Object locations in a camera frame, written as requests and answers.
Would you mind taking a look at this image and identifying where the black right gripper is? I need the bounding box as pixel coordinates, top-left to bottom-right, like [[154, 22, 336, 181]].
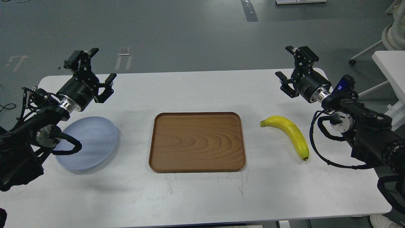
[[275, 45, 331, 103]]

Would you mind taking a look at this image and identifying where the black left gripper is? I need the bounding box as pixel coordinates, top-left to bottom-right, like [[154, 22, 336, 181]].
[[57, 48, 117, 111]]

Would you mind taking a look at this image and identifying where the yellow banana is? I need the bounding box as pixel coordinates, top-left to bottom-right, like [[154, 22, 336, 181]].
[[259, 115, 309, 161]]

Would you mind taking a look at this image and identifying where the light blue plate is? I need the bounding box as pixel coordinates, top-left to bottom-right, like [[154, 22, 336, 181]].
[[56, 117, 118, 170]]

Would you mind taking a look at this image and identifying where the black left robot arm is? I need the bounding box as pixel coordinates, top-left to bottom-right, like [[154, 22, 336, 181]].
[[0, 48, 117, 192]]

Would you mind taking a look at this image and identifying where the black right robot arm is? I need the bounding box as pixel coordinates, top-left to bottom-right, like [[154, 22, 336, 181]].
[[275, 45, 405, 214]]

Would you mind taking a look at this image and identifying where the white side table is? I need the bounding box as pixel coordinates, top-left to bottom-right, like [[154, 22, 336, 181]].
[[372, 50, 405, 103]]

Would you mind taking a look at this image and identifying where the white chair base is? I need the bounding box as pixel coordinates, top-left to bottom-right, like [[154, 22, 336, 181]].
[[349, 0, 405, 65]]

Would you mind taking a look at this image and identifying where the brown wooden tray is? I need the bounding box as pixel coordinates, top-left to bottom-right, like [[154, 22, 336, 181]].
[[149, 112, 246, 173]]

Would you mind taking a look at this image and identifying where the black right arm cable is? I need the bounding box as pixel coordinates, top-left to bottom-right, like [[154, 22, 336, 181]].
[[309, 110, 377, 169]]

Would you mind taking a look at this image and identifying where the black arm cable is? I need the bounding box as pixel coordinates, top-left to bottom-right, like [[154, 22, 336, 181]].
[[52, 132, 83, 155], [309, 110, 377, 169]]

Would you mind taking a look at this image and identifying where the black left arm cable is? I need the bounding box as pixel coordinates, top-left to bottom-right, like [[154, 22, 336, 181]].
[[52, 132, 83, 155]]

